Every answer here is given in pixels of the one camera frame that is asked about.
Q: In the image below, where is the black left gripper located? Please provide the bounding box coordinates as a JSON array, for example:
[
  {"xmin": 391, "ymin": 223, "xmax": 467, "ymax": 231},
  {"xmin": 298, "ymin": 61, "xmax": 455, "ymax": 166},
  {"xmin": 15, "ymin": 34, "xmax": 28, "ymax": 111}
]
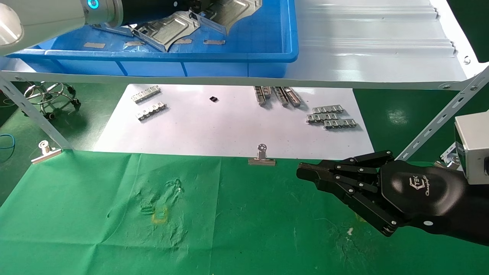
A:
[{"xmin": 121, "ymin": 0, "xmax": 200, "ymax": 26}]

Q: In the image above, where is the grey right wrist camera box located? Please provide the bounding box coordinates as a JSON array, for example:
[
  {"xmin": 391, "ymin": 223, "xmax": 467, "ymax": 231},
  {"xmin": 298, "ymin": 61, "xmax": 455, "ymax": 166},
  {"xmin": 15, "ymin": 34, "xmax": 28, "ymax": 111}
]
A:
[{"xmin": 454, "ymin": 111, "xmax": 489, "ymax": 186}]

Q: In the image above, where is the white paper sheet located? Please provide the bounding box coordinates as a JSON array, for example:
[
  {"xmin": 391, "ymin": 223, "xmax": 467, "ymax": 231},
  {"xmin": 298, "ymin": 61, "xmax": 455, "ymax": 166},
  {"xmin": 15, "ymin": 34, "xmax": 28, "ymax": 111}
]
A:
[{"xmin": 93, "ymin": 84, "xmax": 375, "ymax": 161}]

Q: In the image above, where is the blue cable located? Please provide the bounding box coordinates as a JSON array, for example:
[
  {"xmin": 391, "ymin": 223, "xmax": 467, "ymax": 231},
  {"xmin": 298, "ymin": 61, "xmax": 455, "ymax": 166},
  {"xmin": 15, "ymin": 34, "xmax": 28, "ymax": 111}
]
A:
[{"xmin": 0, "ymin": 134, "xmax": 16, "ymax": 163}]

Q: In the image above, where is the small silver rail part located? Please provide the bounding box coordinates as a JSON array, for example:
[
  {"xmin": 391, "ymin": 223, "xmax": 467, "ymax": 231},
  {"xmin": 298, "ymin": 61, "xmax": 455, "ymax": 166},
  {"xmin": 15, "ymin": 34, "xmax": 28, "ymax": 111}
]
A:
[
  {"xmin": 136, "ymin": 102, "xmax": 168, "ymax": 121},
  {"xmin": 131, "ymin": 86, "xmax": 161, "ymax": 104}
]

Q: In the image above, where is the stamped sheet metal bracket part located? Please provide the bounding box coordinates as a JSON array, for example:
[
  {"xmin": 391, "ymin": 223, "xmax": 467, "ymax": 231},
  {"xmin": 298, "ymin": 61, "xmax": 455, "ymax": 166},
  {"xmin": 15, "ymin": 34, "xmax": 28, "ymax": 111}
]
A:
[
  {"xmin": 193, "ymin": 0, "xmax": 263, "ymax": 36},
  {"xmin": 130, "ymin": 11, "xmax": 201, "ymax": 53},
  {"xmin": 90, "ymin": 22, "xmax": 135, "ymax": 37}
]

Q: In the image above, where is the white metal shelf board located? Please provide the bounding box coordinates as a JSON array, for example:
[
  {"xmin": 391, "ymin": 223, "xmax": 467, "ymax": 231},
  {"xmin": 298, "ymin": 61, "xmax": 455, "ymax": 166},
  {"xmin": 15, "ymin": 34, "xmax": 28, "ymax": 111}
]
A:
[{"xmin": 0, "ymin": 0, "xmax": 489, "ymax": 91}]

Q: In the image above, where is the blue plastic bin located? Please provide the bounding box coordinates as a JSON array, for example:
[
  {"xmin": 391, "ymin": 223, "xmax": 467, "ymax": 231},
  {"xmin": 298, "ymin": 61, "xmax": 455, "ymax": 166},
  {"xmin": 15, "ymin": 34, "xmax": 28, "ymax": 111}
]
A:
[{"xmin": 6, "ymin": 0, "xmax": 299, "ymax": 78}]

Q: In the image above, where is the white perforated shelf post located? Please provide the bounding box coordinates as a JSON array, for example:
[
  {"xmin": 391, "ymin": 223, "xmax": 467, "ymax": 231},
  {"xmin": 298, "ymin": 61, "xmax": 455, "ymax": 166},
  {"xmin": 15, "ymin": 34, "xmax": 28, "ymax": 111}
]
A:
[
  {"xmin": 404, "ymin": 67, "xmax": 489, "ymax": 161},
  {"xmin": 0, "ymin": 74, "xmax": 73, "ymax": 150}
]

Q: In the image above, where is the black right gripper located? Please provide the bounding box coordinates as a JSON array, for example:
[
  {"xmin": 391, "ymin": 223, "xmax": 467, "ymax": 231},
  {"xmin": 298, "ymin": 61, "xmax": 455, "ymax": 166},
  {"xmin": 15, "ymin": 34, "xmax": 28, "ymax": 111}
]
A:
[{"xmin": 296, "ymin": 150, "xmax": 489, "ymax": 246}]

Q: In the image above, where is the chair wheel base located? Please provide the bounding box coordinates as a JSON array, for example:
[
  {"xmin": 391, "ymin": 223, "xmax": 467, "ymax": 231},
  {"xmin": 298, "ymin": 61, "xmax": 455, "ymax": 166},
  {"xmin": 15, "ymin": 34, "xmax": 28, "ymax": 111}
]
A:
[{"xmin": 24, "ymin": 82, "xmax": 81, "ymax": 120}]

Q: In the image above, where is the green table cloth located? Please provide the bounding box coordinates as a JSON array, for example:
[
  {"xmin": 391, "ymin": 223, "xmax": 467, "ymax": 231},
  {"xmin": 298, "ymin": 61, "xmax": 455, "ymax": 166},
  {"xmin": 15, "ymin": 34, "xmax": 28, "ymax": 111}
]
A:
[{"xmin": 0, "ymin": 150, "xmax": 489, "ymax": 275}]

